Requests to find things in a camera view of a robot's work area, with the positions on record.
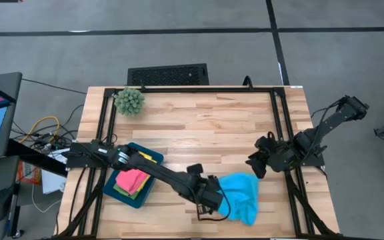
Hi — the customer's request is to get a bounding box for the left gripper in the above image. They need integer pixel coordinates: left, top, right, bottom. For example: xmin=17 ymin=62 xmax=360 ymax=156
xmin=191 ymin=175 xmax=225 ymax=213

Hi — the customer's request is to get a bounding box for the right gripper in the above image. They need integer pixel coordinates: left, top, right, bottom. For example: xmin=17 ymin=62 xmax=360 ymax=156
xmin=245 ymin=139 xmax=299 ymax=180

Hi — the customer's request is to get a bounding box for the light blue microfiber towel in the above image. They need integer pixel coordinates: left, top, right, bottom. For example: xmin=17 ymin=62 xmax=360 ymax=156
xmin=217 ymin=172 xmax=261 ymax=227

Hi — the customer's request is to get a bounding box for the yellow microfiber towel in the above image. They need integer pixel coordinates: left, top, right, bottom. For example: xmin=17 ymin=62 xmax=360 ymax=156
xmin=137 ymin=150 xmax=158 ymax=193

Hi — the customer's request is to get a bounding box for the pink microfiber towel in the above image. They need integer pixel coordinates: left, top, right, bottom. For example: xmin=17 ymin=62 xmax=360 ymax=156
xmin=115 ymin=168 xmax=151 ymax=197

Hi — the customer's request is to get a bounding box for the green microfiber towel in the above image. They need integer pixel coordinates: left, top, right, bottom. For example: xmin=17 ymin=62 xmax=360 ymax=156
xmin=112 ymin=182 xmax=140 ymax=201

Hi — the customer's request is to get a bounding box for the teal plastic bin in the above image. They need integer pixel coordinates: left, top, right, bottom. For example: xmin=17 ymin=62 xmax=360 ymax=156
xmin=102 ymin=142 xmax=165 ymax=210

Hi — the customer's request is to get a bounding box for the black perforated panel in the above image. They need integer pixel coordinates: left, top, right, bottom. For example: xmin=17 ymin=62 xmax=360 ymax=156
xmin=127 ymin=63 xmax=210 ymax=87

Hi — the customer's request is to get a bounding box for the green artificial plant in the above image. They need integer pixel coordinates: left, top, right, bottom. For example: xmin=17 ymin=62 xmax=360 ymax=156
xmin=113 ymin=87 xmax=145 ymax=117

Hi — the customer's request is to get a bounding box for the white paper sheet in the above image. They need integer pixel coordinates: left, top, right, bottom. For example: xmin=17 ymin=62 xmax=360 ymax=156
xmin=41 ymin=148 xmax=68 ymax=195

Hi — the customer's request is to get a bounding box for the black slanted bar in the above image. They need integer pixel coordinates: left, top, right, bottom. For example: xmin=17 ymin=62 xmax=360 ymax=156
xmin=5 ymin=138 xmax=69 ymax=177

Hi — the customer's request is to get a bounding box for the orange package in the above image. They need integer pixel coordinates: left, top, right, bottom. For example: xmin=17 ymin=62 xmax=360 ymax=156
xmin=17 ymin=160 xmax=43 ymax=186

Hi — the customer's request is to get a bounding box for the black computer mouse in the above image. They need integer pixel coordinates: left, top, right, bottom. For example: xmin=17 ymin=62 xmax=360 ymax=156
xmin=0 ymin=187 xmax=15 ymax=223

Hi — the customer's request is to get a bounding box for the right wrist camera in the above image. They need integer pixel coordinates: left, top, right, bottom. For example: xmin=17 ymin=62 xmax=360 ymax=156
xmin=255 ymin=133 xmax=279 ymax=151

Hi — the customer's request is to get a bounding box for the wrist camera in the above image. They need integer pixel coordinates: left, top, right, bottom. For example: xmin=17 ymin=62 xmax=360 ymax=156
xmin=197 ymin=203 xmax=213 ymax=218
xmin=255 ymin=133 xmax=279 ymax=151

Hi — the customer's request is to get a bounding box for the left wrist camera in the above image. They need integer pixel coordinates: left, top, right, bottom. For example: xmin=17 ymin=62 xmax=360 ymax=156
xmin=197 ymin=203 xmax=213 ymax=218

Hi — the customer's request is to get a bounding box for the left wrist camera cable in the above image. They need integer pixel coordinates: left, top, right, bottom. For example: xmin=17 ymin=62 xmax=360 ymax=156
xmin=197 ymin=186 xmax=232 ymax=223

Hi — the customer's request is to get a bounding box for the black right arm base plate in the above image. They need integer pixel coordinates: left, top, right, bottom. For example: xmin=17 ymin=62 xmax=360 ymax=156
xmin=276 ymin=146 xmax=326 ymax=169

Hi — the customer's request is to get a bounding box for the black aluminium table frame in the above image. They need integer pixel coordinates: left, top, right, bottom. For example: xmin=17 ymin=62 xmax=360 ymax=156
xmin=57 ymin=85 xmax=341 ymax=239

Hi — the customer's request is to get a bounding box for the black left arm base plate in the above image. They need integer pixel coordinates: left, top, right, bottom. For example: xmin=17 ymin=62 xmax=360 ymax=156
xmin=65 ymin=141 xmax=115 ymax=169

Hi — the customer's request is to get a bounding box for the yellow cable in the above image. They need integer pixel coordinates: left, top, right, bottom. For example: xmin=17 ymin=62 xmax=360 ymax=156
xmin=19 ymin=115 xmax=61 ymax=144

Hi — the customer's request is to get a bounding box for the black floor cable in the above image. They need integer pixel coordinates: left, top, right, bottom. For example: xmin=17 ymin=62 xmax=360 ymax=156
xmin=21 ymin=78 xmax=88 ymax=95

